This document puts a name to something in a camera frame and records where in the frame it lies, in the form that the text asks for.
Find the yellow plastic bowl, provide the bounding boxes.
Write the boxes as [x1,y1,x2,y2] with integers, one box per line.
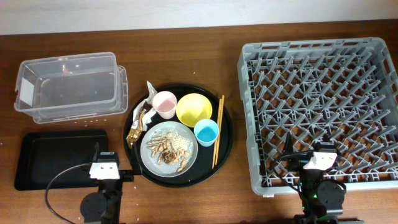
[176,93,213,128]

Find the black rectangular tray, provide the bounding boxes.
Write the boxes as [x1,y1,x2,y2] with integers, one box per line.
[14,129,108,191]

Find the clear plastic waste bin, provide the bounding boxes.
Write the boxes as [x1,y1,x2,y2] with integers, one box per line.
[14,52,128,124]

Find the wooden chopstick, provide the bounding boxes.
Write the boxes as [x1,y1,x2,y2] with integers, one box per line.
[213,95,224,167]
[212,98,222,169]

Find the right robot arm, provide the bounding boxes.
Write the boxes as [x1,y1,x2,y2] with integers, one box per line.
[281,133,346,223]

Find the pink plastic cup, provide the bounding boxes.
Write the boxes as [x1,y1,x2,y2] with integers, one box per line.
[152,91,177,119]

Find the blue plastic cup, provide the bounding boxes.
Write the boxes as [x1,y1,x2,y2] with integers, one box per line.
[194,119,217,147]

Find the gold snack wrapper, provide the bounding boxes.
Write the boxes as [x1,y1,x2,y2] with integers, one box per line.
[126,100,152,149]

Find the peanut shells and rice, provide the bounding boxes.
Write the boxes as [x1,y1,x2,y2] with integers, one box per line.
[146,131,193,173]

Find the grey dishwasher rack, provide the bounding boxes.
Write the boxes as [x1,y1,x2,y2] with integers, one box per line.
[237,37,397,197]

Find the white napkin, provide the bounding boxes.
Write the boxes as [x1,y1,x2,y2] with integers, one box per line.
[134,81,157,131]

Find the grey plate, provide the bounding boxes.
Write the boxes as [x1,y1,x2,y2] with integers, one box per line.
[140,121,198,178]

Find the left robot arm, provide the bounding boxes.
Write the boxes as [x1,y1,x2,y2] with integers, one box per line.
[80,142,142,223]

